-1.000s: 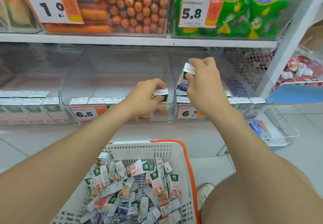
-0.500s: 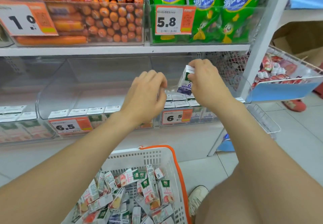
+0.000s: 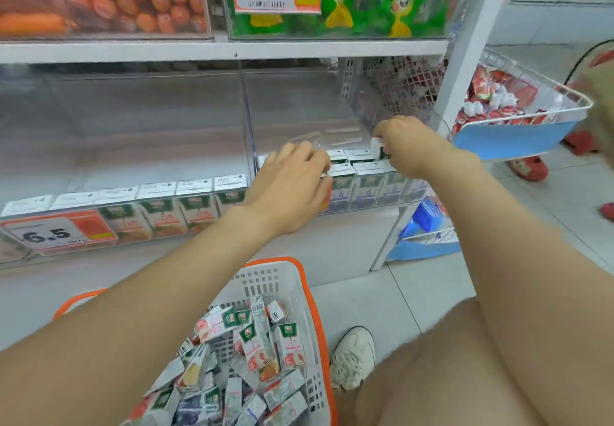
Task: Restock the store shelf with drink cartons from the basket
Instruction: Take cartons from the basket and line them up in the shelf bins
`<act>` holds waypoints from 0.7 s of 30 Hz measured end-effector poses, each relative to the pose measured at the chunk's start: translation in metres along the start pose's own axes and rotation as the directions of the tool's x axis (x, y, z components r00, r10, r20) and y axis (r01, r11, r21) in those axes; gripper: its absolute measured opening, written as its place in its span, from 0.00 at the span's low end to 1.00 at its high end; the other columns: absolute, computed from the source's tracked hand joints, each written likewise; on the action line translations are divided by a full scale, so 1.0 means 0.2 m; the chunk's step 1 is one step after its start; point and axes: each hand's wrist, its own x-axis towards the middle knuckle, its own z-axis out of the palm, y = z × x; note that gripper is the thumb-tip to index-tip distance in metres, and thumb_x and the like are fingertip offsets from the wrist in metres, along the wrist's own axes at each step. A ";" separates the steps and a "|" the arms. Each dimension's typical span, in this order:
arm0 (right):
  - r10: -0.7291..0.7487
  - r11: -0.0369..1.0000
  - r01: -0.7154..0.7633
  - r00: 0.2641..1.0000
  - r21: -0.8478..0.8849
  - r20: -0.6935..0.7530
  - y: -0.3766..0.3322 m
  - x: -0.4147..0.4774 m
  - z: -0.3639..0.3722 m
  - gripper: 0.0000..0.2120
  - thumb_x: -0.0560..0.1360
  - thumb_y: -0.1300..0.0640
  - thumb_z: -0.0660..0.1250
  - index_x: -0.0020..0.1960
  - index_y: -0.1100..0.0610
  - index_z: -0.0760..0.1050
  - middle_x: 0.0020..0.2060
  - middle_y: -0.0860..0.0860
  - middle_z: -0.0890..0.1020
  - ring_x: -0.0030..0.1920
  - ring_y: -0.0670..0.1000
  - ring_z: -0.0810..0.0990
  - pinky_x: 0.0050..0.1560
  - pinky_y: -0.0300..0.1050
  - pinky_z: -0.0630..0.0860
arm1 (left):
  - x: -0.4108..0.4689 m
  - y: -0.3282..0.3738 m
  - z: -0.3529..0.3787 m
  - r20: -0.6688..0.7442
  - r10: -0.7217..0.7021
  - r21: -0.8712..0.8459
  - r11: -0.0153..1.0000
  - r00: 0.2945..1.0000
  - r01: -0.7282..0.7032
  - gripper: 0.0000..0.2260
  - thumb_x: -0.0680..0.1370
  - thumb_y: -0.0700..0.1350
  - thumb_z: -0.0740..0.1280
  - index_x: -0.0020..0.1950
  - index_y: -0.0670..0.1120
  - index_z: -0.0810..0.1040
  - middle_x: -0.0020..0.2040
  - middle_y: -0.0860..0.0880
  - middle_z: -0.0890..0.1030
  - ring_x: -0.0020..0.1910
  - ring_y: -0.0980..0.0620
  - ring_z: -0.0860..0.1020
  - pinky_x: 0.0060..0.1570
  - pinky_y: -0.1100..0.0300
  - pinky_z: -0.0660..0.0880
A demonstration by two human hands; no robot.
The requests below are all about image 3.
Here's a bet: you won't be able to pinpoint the person's left hand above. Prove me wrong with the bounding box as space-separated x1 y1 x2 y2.
242 141 333 237

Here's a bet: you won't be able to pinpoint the person's right hand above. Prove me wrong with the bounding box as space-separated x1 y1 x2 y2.
373 115 462 181

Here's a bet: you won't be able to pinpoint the carton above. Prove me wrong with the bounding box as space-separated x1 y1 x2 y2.
369 136 392 161

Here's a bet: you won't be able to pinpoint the white shopping basket orange handles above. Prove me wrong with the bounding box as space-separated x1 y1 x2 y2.
51 257 339 426

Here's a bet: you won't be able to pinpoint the pile of small juice cartons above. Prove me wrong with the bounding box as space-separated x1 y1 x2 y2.
120 296 310 426

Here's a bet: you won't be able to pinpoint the person's left forearm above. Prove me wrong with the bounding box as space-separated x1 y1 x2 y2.
0 205 288 426

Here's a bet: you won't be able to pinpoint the person's right forearm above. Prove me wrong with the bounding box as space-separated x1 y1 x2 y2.
421 150 614 426

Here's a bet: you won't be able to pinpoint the clear plastic shelf bin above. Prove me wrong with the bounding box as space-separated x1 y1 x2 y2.
218 0 480 41
242 68 432 216
0 68 251 268
0 0 216 41

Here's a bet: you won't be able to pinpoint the person's right white shoe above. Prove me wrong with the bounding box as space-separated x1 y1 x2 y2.
329 326 377 392

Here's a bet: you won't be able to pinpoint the person's leg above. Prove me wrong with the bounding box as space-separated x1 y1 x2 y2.
335 296 614 426
586 62 614 172

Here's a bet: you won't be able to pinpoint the person's right leg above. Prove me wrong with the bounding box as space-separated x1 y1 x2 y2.
335 296 614 426

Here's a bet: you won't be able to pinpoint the blue plastic packet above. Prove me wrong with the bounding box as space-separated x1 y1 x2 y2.
400 200 446 241

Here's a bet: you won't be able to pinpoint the heap of red white packets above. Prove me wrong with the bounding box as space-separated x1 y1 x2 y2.
450 66 568 128

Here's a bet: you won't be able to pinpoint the red extinguisher stand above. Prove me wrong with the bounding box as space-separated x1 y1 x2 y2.
563 128 601 157

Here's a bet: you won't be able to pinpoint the blue panel wire basket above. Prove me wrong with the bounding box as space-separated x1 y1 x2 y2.
386 198 462 262
448 49 595 162

